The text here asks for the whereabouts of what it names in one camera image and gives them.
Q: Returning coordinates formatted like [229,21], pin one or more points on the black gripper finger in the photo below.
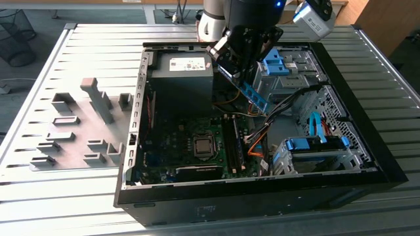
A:
[266,41]
[230,51]

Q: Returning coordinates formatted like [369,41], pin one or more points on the blue-green RAM stick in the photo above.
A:
[254,94]

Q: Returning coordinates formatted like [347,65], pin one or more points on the blue drive bay latch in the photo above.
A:
[278,66]

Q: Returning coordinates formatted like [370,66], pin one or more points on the metal drive cage with latch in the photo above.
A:
[289,86]

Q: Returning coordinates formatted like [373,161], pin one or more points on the grey power supply unit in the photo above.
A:
[181,83]

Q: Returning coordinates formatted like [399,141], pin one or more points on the brown wooden cabinet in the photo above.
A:
[390,22]

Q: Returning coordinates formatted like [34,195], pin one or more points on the CPU socket with silver CPU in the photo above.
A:
[203,146]

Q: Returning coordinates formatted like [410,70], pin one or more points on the hard disk in blue carrier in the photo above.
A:
[303,143]

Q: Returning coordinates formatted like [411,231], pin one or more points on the green motherboard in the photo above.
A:
[174,150]

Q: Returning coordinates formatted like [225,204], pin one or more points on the black graphics card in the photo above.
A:
[198,173]

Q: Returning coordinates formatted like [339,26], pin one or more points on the metal disk bay cage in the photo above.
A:
[323,158]

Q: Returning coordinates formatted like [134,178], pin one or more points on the grey parts rack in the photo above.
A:
[82,123]

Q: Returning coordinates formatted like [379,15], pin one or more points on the black open PC case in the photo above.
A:
[250,201]

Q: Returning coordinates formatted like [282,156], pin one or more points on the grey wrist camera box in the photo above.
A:
[314,24]

